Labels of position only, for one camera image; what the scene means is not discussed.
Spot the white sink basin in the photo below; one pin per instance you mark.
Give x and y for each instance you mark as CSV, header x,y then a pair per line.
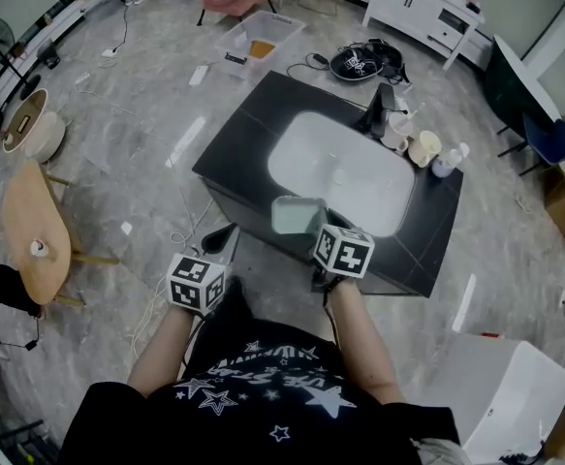
x,y
340,163

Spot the dark table with white edge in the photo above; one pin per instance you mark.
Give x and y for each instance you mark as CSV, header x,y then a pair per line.
x,y
519,85

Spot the large white appliance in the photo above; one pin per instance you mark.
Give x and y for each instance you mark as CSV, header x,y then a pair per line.
x,y
510,395

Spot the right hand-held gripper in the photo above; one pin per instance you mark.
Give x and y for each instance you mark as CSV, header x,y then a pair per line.
x,y
345,252

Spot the pale green plastic container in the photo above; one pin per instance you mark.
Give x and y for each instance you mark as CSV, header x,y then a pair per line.
x,y
295,216

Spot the brown pad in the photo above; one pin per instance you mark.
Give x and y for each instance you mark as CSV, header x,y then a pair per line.
x,y
262,49

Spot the black faucet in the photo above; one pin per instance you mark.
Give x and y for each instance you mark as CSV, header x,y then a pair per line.
x,y
379,112

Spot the white sideboard cabinet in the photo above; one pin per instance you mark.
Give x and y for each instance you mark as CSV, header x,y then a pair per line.
x,y
422,12

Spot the white power strip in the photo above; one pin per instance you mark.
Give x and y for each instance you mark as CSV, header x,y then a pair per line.
x,y
82,78
110,52
198,74

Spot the round white side table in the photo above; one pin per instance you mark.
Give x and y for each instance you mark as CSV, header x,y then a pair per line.
x,y
35,124

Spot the white pump bottle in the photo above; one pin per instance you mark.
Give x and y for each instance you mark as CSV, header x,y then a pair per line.
x,y
449,160

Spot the clear plastic storage bin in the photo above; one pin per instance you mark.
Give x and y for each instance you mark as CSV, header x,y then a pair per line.
x,y
282,24

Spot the black power adapter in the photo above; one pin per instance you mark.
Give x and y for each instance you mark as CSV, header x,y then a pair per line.
x,y
318,58

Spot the dark kitchen island counter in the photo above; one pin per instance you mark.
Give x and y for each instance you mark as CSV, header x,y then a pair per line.
x,y
243,143

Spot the small white cup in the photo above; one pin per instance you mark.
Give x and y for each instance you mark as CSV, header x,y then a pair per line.
x,y
39,248

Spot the small black device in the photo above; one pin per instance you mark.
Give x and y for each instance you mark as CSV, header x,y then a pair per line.
x,y
236,58

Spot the cream mug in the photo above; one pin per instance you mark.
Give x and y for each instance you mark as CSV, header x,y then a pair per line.
x,y
425,148

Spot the oval wooden coffee table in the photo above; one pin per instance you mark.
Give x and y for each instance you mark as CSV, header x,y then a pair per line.
x,y
30,211

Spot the person's black star-print shirt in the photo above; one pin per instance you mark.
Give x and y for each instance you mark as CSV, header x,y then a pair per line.
x,y
262,405

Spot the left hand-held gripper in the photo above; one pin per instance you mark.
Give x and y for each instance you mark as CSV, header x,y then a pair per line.
x,y
195,284

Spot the person's left forearm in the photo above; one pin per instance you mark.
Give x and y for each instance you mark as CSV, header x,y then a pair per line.
x,y
166,351

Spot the person's right forearm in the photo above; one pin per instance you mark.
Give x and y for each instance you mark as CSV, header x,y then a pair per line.
x,y
364,337

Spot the blue chair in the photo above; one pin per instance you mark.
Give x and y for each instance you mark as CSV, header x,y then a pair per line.
x,y
548,138

